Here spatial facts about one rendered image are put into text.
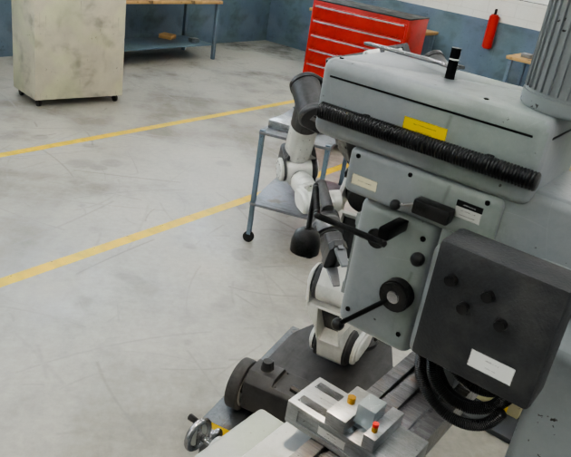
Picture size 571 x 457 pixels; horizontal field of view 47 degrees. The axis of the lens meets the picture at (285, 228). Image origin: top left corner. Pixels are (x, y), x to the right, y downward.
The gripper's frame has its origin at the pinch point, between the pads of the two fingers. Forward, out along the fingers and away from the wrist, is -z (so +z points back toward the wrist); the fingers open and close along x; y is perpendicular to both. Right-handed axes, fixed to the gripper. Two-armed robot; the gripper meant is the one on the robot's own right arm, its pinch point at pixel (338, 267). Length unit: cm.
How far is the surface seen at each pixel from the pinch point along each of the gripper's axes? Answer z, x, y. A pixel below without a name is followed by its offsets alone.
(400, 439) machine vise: -47.3, -8.1, 6.4
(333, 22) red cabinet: 423, -256, 162
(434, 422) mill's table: -41, -22, 23
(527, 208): -31, 68, 12
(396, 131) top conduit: -11, 68, -7
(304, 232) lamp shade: -5.7, 28.2, -16.1
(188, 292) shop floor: 109, -204, -22
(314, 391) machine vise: -28.8, -16.2, -10.5
